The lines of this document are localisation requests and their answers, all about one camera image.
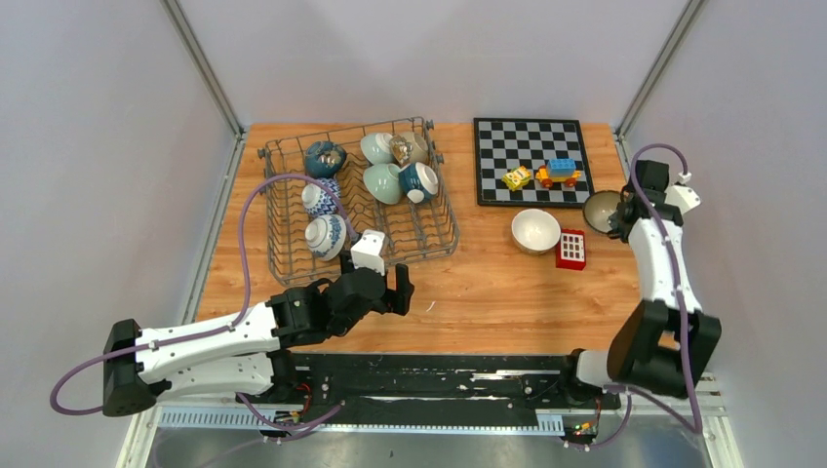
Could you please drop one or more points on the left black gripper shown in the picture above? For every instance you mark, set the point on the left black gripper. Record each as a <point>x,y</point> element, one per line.
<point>396,300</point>

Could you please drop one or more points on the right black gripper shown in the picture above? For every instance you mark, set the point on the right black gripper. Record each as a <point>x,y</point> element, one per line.
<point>616,226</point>

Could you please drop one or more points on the black striped bowl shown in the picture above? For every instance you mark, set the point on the black striped bowl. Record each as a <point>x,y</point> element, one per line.
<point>598,208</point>

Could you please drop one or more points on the blue floral white bowl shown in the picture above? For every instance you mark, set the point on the blue floral white bowl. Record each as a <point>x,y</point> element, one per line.
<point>325,236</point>

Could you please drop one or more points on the cream beige bowl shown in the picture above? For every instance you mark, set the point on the cream beige bowl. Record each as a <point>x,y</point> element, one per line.
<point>535,231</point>

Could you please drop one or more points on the dark blue white bowl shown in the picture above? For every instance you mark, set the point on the dark blue white bowl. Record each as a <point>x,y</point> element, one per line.
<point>419,182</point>

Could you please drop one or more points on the grey wire dish rack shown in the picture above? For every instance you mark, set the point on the grey wire dish rack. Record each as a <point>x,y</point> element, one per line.
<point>414,232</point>

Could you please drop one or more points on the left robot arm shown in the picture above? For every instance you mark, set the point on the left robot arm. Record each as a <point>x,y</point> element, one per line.
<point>243,352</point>

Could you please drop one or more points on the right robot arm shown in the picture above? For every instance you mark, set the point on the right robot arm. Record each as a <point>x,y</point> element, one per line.
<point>666,343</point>

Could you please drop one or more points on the red white toy block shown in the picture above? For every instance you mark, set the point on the red white toy block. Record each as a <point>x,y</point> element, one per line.
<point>570,253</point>

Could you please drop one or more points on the orange blue toy car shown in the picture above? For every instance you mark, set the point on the orange blue toy car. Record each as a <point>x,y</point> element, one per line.
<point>563,171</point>

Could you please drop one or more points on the black white checkerboard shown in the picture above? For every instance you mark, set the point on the black white checkerboard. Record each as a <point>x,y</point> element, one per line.
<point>504,144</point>

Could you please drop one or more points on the blue zigzag pattern bowl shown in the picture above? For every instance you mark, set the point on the blue zigzag pattern bowl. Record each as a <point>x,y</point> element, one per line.
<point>317,201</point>

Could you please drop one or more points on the yellow toy block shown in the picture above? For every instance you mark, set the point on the yellow toy block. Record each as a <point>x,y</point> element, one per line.
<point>517,178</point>

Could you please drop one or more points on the pale green bowl middle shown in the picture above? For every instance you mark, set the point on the pale green bowl middle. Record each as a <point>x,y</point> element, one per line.
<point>383,183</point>

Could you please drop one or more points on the pale green bowl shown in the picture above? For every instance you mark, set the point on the pale green bowl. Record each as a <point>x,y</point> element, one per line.
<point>376,147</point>
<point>383,183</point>

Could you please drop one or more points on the dark teal glazed bowl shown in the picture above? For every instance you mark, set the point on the dark teal glazed bowl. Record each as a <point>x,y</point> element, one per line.
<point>323,159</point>

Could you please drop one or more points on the pale green bowl rear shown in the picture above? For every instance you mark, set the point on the pale green bowl rear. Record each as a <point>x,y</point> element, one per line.
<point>376,147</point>

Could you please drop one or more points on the beige speckled bowl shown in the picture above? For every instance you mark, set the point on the beige speckled bowl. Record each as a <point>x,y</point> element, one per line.
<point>408,148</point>

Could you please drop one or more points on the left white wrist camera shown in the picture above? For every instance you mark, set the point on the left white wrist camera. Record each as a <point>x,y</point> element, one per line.
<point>367,251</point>

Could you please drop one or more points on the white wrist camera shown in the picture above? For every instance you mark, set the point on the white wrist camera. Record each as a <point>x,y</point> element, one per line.
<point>681,196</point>
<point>367,251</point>

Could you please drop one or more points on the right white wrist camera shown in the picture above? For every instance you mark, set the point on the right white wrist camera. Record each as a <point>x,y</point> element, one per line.
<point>681,196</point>

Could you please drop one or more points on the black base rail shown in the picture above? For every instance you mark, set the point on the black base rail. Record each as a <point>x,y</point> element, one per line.
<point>415,389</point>

